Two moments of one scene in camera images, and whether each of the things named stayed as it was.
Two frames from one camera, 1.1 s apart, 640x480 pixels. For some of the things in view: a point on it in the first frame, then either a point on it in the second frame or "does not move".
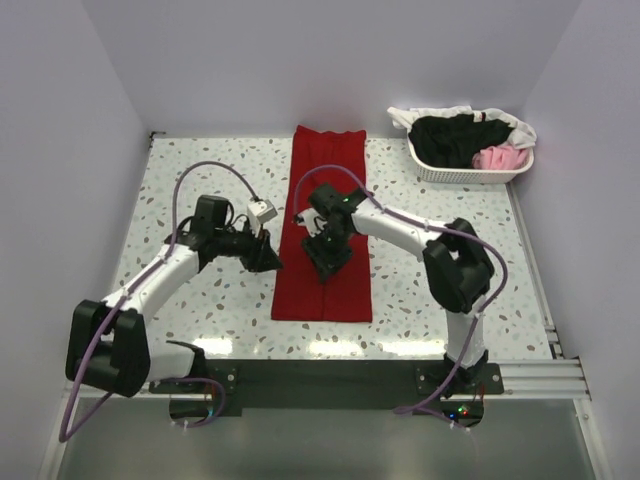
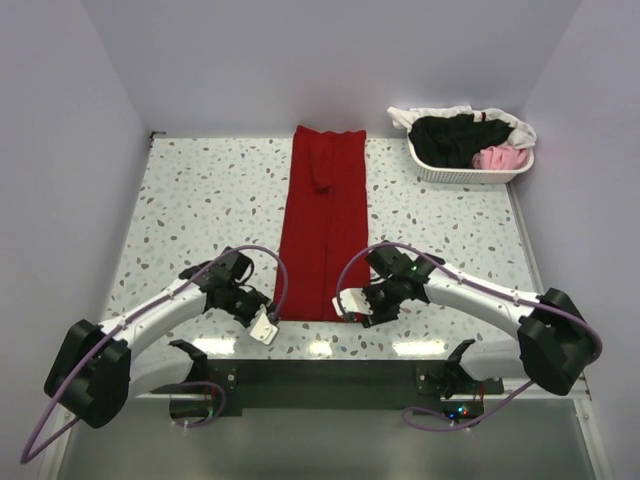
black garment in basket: x=454 y=140 does not move
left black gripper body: x=245 y=246 → x=242 y=305
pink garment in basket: x=501 y=157 does not move
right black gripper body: x=330 y=247 → x=384 y=300
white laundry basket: x=428 y=173 does not move
